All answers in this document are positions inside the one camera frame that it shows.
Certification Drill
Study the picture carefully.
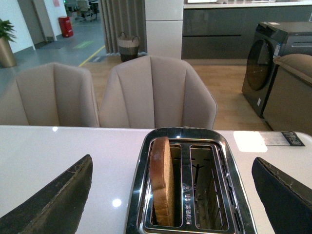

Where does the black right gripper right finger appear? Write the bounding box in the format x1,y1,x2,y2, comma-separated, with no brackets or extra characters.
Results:
252,157,312,234

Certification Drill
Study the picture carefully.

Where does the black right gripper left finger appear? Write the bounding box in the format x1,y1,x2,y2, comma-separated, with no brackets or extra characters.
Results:
0,155,93,234

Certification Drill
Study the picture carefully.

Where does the brown bread slice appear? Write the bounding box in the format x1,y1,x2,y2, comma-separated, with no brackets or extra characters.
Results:
149,136,175,226

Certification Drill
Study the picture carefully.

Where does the black label card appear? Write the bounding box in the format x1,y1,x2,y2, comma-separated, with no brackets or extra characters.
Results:
281,131,305,146

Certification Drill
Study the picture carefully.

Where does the white chrome toaster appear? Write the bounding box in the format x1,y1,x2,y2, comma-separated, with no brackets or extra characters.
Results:
124,128,257,234

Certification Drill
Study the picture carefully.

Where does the left beige chair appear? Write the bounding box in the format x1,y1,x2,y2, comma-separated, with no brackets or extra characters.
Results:
0,63,99,127

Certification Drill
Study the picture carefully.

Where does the beige chair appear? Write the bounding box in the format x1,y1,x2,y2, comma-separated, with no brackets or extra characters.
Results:
99,56,217,129
0,63,99,127

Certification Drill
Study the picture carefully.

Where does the right beige chair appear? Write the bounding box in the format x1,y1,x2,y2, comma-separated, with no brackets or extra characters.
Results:
99,56,217,129

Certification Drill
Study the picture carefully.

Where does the gold plant pot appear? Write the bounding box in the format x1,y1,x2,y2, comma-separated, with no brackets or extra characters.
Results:
0,37,17,68

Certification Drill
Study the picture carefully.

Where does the dark grey washing machine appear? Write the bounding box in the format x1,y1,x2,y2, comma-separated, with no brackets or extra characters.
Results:
242,21,312,118

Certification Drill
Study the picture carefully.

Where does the woven laundry basket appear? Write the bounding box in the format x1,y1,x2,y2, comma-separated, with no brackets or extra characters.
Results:
117,32,140,62

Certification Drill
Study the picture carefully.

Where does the grey kitchen counter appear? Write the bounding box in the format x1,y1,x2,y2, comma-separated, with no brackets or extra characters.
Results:
182,3,312,59

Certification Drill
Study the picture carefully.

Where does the red bin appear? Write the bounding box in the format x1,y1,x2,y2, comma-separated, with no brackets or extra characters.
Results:
58,16,74,38

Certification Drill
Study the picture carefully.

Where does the green potted plant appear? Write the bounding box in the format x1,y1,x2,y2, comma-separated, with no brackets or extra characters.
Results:
0,20,16,42

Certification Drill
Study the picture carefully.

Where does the grey curtain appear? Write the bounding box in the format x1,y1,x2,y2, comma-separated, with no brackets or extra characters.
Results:
98,0,147,54

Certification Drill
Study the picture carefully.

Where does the white tall cabinet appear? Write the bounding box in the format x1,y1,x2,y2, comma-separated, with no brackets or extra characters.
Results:
144,0,184,59

